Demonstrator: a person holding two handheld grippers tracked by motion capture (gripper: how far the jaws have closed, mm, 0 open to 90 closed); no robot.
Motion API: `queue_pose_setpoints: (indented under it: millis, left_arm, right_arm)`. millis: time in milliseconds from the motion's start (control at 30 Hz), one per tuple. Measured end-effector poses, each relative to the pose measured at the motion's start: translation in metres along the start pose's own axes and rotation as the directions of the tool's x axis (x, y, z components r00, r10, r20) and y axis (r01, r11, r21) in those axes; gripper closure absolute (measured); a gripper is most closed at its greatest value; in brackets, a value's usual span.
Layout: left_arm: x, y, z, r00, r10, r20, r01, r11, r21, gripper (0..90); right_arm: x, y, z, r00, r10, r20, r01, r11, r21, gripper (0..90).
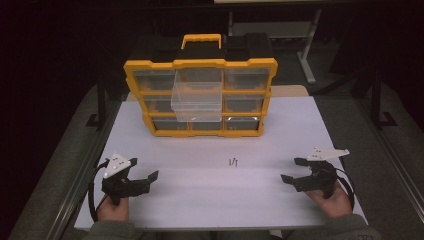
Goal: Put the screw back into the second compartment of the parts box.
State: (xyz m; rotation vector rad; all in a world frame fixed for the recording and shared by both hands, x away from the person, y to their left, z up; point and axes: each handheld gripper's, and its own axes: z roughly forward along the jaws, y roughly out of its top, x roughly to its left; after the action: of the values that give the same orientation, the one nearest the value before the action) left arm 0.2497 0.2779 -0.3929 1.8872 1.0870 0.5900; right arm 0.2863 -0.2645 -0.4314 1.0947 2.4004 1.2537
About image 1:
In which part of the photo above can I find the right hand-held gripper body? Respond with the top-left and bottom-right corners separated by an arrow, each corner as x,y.
294,147 -> 350,200

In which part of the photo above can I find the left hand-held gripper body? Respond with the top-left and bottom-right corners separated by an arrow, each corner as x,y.
101,152 -> 151,206

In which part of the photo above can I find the clear plastic pulled-out drawer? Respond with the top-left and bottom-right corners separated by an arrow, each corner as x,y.
170,68 -> 224,123

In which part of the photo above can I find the yellow black drawer organizer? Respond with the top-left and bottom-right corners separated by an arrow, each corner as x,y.
123,33 -> 279,138

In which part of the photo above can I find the person's right hand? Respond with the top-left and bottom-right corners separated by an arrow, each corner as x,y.
304,181 -> 354,220

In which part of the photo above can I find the person's left hand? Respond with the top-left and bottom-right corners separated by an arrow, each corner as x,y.
96,195 -> 130,223

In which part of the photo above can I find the black metal stand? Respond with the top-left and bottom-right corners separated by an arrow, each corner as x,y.
85,81 -> 108,130
370,64 -> 398,130

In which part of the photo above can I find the set of clear closed drawers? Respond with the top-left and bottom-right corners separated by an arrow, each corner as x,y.
132,68 -> 271,131

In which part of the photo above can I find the white desk with metal legs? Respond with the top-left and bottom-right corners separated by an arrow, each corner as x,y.
213,0 -> 338,85

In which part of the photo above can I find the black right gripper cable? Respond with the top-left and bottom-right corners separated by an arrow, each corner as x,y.
334,166 -> 356,212

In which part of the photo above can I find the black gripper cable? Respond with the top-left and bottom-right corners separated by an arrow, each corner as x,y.
334,166 -> 356,212
87,159 -> 112,223

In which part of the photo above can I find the metal frame rail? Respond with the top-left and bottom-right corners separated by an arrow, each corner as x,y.
43,99 -> 123,240
354,96 -> 424,214

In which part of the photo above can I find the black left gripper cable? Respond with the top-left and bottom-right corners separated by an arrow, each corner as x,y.
87,159 -> 112,223

